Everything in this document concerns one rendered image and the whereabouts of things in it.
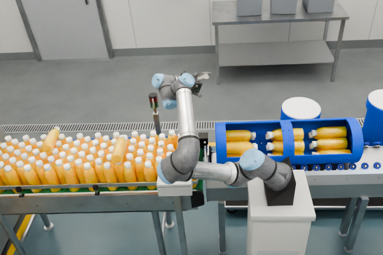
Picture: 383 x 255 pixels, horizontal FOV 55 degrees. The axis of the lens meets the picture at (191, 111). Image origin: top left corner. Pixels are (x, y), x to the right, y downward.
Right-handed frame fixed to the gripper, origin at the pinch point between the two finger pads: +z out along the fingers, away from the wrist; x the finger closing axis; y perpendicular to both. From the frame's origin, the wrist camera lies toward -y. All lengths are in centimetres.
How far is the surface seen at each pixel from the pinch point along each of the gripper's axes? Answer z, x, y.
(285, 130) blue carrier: 47, -11, 30
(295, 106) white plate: 93, -11, -4
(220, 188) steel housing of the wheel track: 29, -65, 19
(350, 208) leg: 133, -64, 54
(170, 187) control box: -13, -58, 21
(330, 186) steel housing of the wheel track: 84, -37, 55
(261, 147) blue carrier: 55, -35, 14
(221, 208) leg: 43, -87, 16
